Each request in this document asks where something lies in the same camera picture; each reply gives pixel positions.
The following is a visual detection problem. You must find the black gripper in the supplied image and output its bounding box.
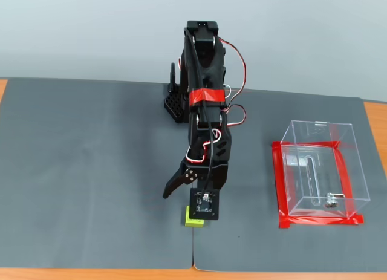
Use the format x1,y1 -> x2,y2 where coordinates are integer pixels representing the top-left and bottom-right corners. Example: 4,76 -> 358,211
162,158 -> 229,200

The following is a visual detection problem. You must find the green lego block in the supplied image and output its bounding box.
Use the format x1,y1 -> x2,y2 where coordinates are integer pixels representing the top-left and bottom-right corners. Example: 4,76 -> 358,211
184,205 -> 206,229

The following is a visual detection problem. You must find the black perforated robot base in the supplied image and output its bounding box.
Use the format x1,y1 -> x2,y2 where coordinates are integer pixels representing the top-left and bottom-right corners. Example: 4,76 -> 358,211
163,91 -> 186,124

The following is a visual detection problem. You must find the transparent acrylic box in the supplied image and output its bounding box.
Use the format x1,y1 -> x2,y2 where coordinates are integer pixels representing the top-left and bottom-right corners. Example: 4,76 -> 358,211
279,119 -> 371,219

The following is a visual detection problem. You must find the gray table mat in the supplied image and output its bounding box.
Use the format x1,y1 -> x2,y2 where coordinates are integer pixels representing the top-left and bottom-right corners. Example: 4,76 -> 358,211
0,77 -> 195,270
192,86 -> 387,273

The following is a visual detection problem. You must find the red tape strip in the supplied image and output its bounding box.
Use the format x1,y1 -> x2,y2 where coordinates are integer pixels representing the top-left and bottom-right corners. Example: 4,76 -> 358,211
278,213 -> 365,230
272,138 -> 344,150
333,146 -> 358,219
271,140 -> 291,229

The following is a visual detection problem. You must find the red tape band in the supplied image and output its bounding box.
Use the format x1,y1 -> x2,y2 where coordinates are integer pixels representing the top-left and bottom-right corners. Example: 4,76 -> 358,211
188,87 -> 226,107

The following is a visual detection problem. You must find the black table clamp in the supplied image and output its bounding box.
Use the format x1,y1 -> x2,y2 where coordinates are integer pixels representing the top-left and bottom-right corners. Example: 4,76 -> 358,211
167,62 -> 178,92

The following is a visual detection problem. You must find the black square wrist camera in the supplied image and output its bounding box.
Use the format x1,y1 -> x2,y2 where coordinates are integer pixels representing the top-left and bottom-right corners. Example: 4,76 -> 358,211
189,187 -> 220,221

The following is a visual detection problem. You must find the red white servo wire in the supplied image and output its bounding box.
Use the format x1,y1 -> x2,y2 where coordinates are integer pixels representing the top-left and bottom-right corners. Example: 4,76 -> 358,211
185,128 -> 225,164
217,35 -> 247,129

